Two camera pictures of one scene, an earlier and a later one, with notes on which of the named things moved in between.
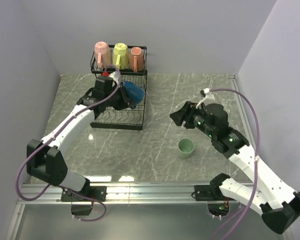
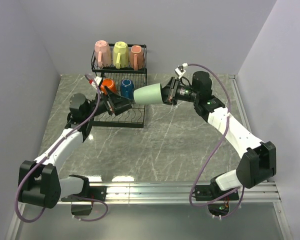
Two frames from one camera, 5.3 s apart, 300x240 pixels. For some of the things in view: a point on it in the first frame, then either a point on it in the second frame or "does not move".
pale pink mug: [102, 54] does not move
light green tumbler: [185, 146] -> [150, 94]
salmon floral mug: [136, 59] does not move
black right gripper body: [196, 118] -> [176, 92]
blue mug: [134, 93] does not move
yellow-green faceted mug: [120, 56] does not move
